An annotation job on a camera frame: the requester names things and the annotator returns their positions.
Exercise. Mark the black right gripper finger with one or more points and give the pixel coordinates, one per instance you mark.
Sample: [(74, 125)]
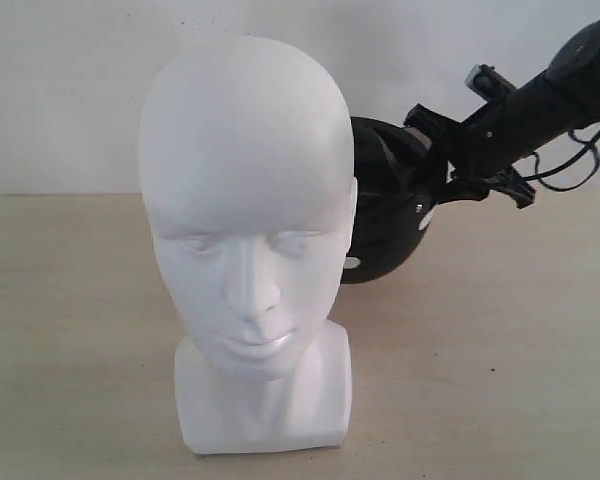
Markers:
[(425, 130), (458, 189)]

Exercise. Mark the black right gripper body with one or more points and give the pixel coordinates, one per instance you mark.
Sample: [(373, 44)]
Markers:
[(458, 154)]

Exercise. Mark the black helmet with tinted visor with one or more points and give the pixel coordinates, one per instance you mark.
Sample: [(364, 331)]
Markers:
[(397, 180)]

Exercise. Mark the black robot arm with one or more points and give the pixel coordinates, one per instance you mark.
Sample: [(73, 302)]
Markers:
[(563, 98)]

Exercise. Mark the white mannequin head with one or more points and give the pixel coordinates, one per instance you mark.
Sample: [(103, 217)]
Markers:
[(246, 166)]

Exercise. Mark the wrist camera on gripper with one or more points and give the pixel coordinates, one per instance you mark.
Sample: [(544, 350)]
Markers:
[(487, 83)]

